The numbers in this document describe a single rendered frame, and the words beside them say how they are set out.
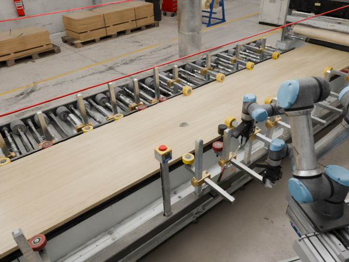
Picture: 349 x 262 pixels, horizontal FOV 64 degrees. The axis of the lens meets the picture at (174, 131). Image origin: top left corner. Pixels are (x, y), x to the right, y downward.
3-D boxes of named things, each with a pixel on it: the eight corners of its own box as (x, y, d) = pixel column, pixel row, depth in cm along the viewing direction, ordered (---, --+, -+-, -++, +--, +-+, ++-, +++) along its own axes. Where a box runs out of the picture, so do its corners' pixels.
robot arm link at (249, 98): (247, 100, 158) (241, 93, 165) (245, 116, 164) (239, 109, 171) (260, 97, 159) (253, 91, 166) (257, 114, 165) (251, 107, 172)
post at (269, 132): (269, 149, 226) (280, 97, 199) (266, 152, 224) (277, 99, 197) (265, 147, 228) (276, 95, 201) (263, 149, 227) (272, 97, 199)
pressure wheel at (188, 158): (193, 165, 198) (193, 152, 191) (193, 172, 191) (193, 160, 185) (183, 165, 198) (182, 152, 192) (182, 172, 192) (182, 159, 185)
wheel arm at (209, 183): (235, 203, 168) (235, 198, 166) (231, 206, 167) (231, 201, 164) (188, 166, 197) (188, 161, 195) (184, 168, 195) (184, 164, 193)
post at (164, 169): (172, 213, 175) (169, 158, 150) (166, 217, 173) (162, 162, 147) (168, 209, 178) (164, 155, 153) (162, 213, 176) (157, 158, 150)
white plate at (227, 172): (236, 172, 204) (237, 161, 198) (210, 189, 191) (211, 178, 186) (235, 171, 204) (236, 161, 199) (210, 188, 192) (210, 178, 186)
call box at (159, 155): (172, 160, 150) (172, 148, 146) (162, 165, 147) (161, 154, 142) (164, 154, 155) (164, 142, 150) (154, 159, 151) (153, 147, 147)
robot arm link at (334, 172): (352, 199, 125) (363, 177, 117) (326, 205, 122) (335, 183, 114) (333, 180, 134) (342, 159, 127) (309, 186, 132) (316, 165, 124)
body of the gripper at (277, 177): (273, 185, 164) (277, 170, 157) (261, 177, 170) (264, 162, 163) (281, 179, 168) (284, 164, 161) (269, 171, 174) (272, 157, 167)
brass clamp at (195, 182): (211, 179, 186) (211, 174, 183) (196, 189, 179) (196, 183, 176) (204, 174, 190) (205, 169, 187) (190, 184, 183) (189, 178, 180)
